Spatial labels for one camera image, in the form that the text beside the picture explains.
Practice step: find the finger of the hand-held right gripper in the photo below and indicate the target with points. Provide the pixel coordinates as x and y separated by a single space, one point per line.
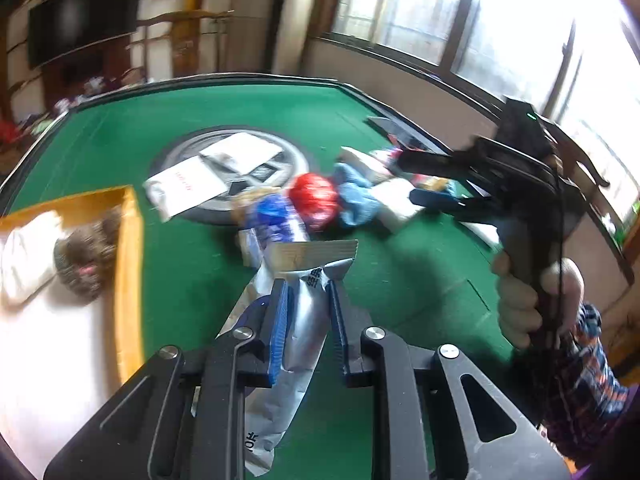
435 162
440 201

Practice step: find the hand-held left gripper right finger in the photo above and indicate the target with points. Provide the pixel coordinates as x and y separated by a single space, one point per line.
337 330

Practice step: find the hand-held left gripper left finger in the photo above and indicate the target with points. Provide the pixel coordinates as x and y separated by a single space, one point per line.
280 330

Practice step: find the silver snack packet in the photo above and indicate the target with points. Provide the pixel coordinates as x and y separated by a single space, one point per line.
305 320

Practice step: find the white sponge block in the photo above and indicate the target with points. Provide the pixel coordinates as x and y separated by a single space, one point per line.
395 202

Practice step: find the blue and white packet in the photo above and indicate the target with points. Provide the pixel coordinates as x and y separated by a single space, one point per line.
275 217

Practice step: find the red plastic bag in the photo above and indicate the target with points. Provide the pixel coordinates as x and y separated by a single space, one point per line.
315 197

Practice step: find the yellow cardboard box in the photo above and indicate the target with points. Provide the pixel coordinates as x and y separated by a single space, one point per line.
127 285

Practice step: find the person's right forearm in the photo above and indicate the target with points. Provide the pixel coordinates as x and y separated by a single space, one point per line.
590 390

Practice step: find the person's right hand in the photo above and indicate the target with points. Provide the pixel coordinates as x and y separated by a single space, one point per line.
517 305

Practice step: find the white foam piece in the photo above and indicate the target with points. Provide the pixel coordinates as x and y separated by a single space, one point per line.
482 234

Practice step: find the black smartphone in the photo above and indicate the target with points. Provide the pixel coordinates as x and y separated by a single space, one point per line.
395 127

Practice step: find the white tissue packet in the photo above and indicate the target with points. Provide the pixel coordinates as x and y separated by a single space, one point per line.
362 160

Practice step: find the light blue cloth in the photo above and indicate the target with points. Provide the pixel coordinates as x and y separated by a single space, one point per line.
355 200

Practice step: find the beige bread packet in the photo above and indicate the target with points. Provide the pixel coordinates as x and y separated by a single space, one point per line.
245 200

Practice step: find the round table centre panel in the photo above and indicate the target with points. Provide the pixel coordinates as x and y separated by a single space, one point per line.
295 160

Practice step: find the large window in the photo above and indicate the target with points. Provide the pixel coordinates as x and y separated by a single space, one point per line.
415 5

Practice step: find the white packet with red print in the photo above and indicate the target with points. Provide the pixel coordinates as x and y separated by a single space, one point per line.
185 185

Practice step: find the plain white packet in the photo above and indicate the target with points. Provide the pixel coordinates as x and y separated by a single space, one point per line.
240 152

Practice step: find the brown plush toy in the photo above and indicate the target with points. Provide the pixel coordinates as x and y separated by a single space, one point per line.
85 255

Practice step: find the white pouch in box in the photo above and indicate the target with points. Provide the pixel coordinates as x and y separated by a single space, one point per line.
25 260

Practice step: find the carved wooden rack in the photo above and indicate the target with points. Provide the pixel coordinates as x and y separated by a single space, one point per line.
200 17

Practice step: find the black wall television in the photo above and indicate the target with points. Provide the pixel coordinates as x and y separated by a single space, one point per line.
80 15

